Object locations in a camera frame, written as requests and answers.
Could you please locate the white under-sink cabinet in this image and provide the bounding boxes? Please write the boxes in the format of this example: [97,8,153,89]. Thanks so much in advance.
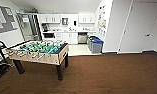
[62,32,79,45]

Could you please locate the stainless steel fridge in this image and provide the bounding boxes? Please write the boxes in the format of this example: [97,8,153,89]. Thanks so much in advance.
[16,13,42,43]

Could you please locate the grey bin blue lid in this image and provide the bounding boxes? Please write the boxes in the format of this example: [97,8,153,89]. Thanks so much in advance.
[90,38,105,55]

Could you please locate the grey framed wall picture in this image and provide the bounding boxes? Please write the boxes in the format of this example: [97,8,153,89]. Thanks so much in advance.
[0,4,19,35]

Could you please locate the grey bin green lid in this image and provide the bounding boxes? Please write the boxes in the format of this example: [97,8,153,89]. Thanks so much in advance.
[86,35,99,51]

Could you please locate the black built-in microwave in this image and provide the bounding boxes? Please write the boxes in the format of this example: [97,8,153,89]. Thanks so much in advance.
[43,32,56,40]

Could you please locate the wooden foosball table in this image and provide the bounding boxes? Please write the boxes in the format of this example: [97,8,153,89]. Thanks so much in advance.
[6,39,70,82]

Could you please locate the white wall cabinet three doors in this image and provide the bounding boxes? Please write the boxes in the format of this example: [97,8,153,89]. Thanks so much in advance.
[78,13,96,24]

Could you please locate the colourful wall poster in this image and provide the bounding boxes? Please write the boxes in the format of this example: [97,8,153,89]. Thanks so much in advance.
[97,4,108,35]

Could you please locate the white door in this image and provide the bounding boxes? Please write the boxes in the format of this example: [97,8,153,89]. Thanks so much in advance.
[118,2,156,54]

